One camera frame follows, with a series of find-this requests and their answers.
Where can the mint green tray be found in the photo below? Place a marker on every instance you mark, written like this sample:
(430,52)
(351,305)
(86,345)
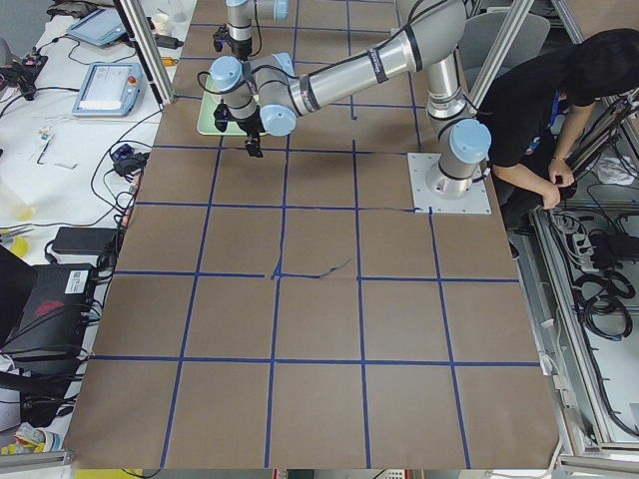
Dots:
(209,115)

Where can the black power brick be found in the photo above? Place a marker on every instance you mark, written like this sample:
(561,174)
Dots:
(82,241)

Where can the lower blue teach pendant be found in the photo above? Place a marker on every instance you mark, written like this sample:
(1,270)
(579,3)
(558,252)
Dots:
(109,90)

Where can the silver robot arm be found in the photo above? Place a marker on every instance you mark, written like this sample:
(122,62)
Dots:
(243,15)
(265,96)

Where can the upper blue teach pendant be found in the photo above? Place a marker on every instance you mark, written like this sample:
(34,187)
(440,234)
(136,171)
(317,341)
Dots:
(101,28)

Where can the black power adapter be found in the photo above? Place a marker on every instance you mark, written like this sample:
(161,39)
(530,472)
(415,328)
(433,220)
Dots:
(168,42)

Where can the black computer case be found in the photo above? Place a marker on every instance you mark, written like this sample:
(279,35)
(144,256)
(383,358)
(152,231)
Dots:
(44,308)

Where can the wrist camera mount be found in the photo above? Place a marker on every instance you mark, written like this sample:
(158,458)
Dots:
(220,38)
(222,117)

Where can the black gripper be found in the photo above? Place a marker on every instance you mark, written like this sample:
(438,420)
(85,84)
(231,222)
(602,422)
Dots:
(251,128)
(243,48)

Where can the white cup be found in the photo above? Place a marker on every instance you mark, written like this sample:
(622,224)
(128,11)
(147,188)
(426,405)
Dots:
(162,24)

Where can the person in black shirt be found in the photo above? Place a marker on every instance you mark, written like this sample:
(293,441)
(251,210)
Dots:
(537,111)

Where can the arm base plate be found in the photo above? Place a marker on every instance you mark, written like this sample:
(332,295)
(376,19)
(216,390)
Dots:
(435,193)

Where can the blue teach pendant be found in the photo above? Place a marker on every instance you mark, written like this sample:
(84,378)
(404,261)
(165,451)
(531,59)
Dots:
(101,28)
(109,90)

